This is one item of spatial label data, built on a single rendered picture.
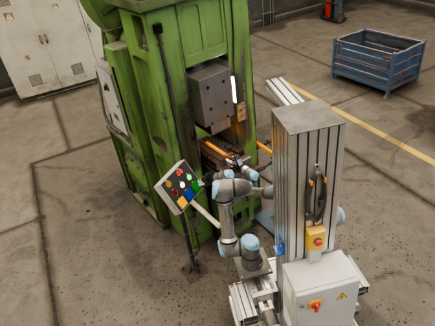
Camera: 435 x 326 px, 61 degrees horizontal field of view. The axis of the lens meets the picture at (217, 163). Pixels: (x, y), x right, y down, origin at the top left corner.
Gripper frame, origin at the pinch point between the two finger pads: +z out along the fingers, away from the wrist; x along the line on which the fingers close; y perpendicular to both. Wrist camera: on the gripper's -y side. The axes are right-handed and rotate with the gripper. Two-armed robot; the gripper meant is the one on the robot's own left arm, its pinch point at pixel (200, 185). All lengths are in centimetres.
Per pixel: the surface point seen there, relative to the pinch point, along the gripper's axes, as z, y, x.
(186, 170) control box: 5.2, 15.0, -1.6
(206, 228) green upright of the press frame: 64, -63, -29
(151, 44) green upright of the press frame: -26, 106, -15
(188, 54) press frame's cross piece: -28, 87, -40
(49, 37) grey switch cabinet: 417, 245, -269
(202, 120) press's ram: -10, 39, -32
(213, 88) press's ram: -29, 55, -42
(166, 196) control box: 7.3, 12.3, 27.0
